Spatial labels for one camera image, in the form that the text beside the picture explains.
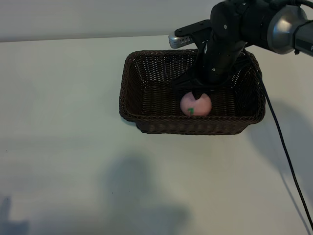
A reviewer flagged dark brown wicker basket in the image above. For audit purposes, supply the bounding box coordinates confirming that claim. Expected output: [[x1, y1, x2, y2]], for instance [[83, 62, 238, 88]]
[[119, 49, 266, 135]]

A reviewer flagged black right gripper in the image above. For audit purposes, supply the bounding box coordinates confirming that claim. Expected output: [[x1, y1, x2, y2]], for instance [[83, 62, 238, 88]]
[[171, 36, 248, 101]]

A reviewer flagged pink peach with green mark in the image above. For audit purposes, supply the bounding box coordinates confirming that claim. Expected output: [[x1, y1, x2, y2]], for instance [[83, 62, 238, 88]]
[[180, 91, 213, 117]]

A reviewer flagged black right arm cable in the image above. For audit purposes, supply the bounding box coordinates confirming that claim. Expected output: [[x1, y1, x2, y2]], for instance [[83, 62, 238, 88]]
[[255, 70, 313, 230]]

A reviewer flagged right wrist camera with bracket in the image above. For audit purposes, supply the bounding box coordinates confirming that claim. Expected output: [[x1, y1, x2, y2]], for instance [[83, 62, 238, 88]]
[[168, 20, 214, 49]]

